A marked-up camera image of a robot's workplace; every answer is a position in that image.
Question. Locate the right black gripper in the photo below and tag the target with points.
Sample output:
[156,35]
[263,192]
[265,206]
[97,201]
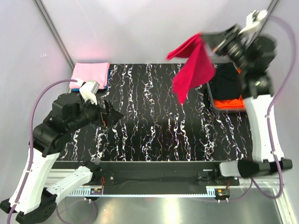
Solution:
[220,41]

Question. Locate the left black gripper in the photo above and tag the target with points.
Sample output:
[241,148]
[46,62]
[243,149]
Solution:
[112,116]

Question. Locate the red t-shirt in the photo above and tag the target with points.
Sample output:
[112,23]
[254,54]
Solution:
[197,70]

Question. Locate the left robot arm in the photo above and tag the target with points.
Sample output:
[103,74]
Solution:
[33,201]

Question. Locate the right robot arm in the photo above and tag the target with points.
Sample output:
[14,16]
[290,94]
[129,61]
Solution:
[258,95]

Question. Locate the blue folded t-shirt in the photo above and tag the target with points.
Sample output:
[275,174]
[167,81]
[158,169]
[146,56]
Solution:
[100,90]

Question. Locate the black t-shirt in bin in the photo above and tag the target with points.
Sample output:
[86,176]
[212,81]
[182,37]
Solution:
[225,84]

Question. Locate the clear plastic bin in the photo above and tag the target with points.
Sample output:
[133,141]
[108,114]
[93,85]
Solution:
[222,110]

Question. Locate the black marbled table mat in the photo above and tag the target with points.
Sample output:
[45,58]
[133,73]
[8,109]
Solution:
[155,127]

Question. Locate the pink folded t-shirt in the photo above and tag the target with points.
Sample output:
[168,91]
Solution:
[98,72]

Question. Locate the orange t-shirt in bin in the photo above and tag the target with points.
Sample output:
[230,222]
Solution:
[229,104]

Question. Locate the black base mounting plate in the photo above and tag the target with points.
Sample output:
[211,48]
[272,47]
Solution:
[173,171]

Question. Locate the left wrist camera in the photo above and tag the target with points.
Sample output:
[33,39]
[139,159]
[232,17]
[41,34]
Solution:
[88,90]

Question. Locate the right aluminium frame post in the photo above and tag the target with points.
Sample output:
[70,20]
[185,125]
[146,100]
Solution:
[271,8]

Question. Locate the aluminium frame post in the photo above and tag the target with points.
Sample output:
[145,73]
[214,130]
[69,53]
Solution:
[271,8]
[51,27]

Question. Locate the left aluminium frame post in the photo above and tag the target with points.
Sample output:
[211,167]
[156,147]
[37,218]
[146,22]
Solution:
[51,27]

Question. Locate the aluminium front rail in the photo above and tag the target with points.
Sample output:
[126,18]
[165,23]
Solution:
[116,187]

